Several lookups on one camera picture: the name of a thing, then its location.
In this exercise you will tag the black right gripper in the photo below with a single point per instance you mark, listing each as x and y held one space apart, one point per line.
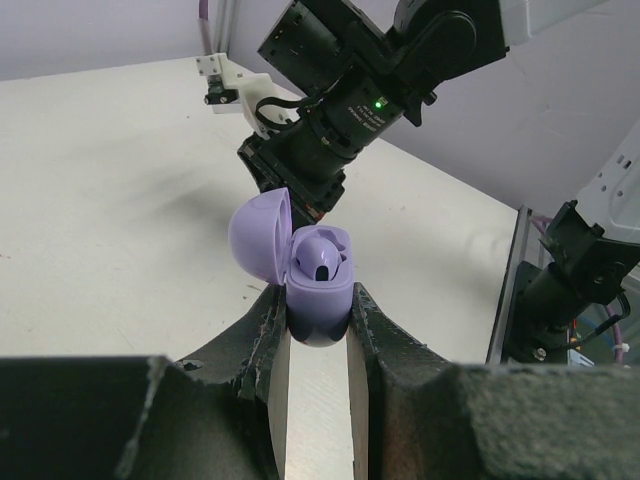
333 128

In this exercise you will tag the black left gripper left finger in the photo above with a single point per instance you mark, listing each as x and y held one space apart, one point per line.
218 413

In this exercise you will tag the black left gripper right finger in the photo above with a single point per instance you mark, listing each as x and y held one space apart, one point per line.
415 415

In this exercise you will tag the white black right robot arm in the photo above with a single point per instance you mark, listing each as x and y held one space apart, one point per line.
431 209

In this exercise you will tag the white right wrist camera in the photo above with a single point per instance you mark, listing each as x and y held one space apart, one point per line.
228 85

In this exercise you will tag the aluminium frame post right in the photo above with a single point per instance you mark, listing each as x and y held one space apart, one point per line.
225 22

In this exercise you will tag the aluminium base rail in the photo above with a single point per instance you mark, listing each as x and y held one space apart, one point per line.
525 246

